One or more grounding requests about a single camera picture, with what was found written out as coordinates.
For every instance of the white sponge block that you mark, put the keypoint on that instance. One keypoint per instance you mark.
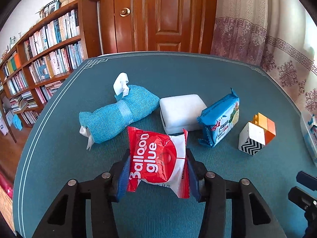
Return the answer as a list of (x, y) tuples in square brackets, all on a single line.
[(181, 112)]

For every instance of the purple patterned white curtain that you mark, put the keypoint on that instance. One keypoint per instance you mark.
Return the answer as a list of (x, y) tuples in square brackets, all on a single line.
[(278, 36)]

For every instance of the clear plastic bowl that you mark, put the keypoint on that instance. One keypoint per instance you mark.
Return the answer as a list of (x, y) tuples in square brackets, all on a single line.
[(305, 117)]

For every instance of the blue noodle snack packet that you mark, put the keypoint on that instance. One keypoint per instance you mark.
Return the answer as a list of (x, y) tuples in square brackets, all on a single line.
[(312, 127)]

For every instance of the brown wooden door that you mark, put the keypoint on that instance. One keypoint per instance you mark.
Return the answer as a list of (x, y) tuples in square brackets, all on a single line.
[(158, 25)]

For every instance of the wooden bookshelf with books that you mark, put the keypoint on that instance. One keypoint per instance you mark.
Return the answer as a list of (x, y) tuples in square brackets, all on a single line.
[(47, 54)]

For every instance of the white zigzag cube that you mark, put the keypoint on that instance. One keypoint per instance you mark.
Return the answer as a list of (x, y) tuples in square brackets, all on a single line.
[(251, 139)]

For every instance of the brass door knob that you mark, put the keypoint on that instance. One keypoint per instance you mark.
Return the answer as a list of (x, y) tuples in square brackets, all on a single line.
[(124, 12)]

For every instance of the red balloon glue packet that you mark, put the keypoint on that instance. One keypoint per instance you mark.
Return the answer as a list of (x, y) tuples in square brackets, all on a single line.
[(158, 159)]

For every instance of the orange yellow toy brick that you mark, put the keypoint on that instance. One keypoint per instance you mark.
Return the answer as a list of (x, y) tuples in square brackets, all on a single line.
[(267, 124)]

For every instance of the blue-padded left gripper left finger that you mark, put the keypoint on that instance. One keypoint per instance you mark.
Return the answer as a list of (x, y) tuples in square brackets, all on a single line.
[(66, 216)]

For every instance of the blue woven cloth pouch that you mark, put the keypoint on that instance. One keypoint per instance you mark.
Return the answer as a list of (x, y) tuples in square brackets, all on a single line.
[(133, 103)]

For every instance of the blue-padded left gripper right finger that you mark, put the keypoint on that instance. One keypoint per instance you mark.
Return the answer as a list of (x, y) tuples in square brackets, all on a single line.
[(251, 215)]

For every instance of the blue noodle packet on mat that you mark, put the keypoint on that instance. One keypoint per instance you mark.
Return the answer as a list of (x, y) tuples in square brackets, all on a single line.
[(218, 119)]

